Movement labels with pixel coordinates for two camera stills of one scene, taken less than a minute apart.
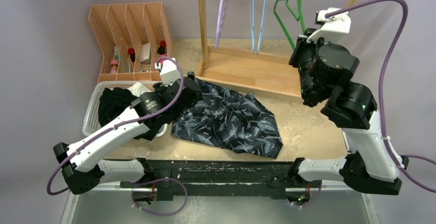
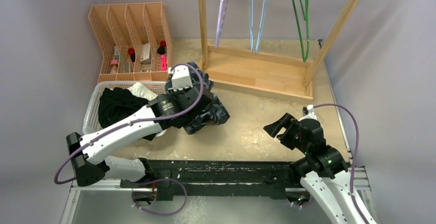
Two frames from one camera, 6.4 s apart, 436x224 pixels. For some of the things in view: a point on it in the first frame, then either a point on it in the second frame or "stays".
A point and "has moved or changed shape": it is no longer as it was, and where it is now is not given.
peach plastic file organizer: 132,38 stays
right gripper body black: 303,57 to 292,140
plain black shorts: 112,100 stays
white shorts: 138,88 stays
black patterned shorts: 240,122 has moved or changed shape
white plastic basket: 91,119 stays
